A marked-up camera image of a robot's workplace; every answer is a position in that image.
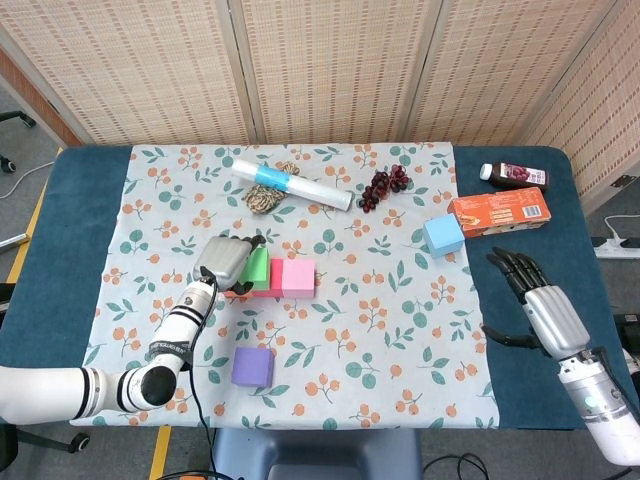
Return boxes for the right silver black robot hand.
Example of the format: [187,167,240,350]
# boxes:
[481,246,592,360]

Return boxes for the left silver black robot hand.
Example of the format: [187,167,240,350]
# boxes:
[192,230,269,297]

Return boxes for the green cube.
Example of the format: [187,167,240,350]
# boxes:
[237,245,271,293]

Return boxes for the red cube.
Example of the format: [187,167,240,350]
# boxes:
[249,258,285,300]

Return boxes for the pink cube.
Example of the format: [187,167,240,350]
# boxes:
[281,258,317,300]

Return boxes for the light blue cube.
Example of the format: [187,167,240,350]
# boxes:
[423,213,466,260]

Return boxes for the black equipment box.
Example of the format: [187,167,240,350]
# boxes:
[613,312,640,374]

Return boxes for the white power strip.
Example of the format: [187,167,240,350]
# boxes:
[593,237,640,260]

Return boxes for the clear film roll blue label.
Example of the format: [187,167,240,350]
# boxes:
[230,158,354,213]

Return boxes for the purple cube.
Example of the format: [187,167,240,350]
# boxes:
[231,347,275,389]

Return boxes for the orange carton box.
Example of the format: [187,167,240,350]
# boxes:
[447,187,553,240]

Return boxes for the dark teal table cover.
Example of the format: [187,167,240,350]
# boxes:
[0,144,626,431]

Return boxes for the grape juice bottle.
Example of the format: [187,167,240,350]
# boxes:
[478,161,550,192]

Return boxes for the floral tablecloth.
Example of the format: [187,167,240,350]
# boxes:
[68,142,501,431]

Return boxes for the dark purple grape bunch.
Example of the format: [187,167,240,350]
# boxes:
[360,163,412,214]

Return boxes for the woven bamboo screen panel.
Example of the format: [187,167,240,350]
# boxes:
[229,0,441,146]
[404,0,621,146]
[519,0,640,201]
[0,0,251,146]

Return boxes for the black chair base with caster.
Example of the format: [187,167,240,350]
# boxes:
[14,430,92,454]

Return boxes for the black office chair base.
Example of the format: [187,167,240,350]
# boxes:
[0,110,37,174]

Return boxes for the braided rope bundle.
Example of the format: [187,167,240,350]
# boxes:
[243,160,301,215]

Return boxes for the white power cable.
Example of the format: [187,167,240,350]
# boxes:
[603,214,640,241]

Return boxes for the black left hand cable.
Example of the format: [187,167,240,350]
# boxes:
[159,267,221,480]

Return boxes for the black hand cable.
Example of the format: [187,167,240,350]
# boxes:
[423,344,631,480]
[159,267,221,480]

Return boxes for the black right hand cable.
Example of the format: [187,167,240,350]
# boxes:
[423,344,631,480]

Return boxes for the thin white floor cable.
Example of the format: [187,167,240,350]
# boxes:
[0,159,56,200]

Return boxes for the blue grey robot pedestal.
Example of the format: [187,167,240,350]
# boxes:
[208,428,422,480]

